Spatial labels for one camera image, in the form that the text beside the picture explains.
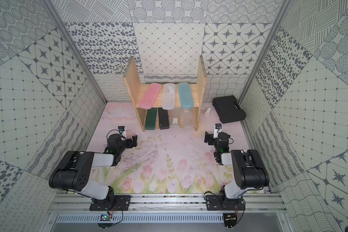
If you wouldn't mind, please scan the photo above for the clear pencil case with label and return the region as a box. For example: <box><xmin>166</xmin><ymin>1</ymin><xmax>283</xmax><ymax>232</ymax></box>
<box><xmin>168</xmin><ymin>108</ymin><xmax>181</xmax><ymax>128</ymax></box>

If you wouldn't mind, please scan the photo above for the teal pencil case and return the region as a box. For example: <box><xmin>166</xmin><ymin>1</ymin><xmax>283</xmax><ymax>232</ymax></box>
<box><xmin>178</xmin><ymin>83</ymin><xmax>194</xmax><ymax>109</ymax></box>

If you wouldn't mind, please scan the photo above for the pink pencil case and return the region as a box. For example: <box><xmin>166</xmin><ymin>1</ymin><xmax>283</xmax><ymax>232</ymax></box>
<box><xmin>139</xmin><ymin>83</ymin><xmax>161</xmax><ymax>110</ymax></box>

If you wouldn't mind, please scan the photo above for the clear white pencil case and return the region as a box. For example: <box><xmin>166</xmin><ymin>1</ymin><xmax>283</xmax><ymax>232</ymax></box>
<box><xmin>161</xmin><ymin>83</ymin><xmax>176</xmax><ymax>110</ymax></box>

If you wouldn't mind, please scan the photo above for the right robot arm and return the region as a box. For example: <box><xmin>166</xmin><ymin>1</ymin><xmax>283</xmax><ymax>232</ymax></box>
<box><xmin>205</xmin><ymin>129</ymin><xmax>270</xmax><ymax>202</ymax></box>

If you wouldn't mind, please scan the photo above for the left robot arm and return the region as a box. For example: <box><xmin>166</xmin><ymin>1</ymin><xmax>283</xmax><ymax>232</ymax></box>
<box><xmin>49</xmin><ymin>133</ymin><xmax>138</xmax><ymax>203</ymax></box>

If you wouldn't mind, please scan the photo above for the dark green pencil case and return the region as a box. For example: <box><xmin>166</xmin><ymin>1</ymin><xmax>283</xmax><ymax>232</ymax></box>
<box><xmin>145</xmin><ymin>108</ymin><xmax>157</xmax><ymax>130</ymax></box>

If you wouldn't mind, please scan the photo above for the black pencil case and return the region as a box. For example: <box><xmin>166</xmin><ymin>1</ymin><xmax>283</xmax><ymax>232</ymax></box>
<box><xmin>158</xmin><ymin>108</ymin><xmax>170</xmax><ymax>130</ymax></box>

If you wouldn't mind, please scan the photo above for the wooden shelf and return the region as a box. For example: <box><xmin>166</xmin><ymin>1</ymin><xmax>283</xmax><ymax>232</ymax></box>
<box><xmin>123</xmin><ymin>56</ymin><xmax>207</xmax><ymax>131</ymax></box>

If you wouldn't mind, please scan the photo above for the small white roll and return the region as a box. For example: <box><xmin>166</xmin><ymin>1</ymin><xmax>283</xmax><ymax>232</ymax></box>
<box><xmin>204</xmin><ymin>107</ymin><xmax>212</xmax><ymax>117</ymax></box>

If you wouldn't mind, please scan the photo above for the black plastic tool case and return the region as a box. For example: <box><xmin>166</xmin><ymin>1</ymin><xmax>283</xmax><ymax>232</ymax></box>
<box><xmin>212</xmin><ymin>95</ymin><xmax>247</xmax><ymax>124</ymax></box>

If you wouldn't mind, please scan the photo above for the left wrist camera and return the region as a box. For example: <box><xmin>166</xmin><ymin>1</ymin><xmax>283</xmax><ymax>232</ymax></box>
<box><xmin>118</xmin><ymin>126</ymin><xmax>126</xmax><ymax>137</ymax></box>

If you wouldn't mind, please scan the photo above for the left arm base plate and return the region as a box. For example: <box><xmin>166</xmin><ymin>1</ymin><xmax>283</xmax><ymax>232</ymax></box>
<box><xmin>89</xmin><ymin>195</ymin><xmax>131</xmax><ymax>211</ymax></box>

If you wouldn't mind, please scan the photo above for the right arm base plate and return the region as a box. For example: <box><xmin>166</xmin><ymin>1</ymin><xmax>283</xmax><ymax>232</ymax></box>
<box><xmin>204</xmin><ymin>194</ymin><xmax>245</xmax><ymax>211</ymax></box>

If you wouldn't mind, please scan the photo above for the aluminium mounting rail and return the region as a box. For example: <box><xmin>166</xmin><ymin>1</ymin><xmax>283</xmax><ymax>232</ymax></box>
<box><xmin>49</xmin><ymin>193</ymin><xmax>287</xmax><ymax>213</ymax></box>

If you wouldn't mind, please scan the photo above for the white slotted cable duct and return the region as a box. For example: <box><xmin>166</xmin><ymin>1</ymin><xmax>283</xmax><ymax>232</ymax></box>
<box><xmin>56</xmin><ymin>213</ymin><xmax>223</xmax><ymax>224</ymax></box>

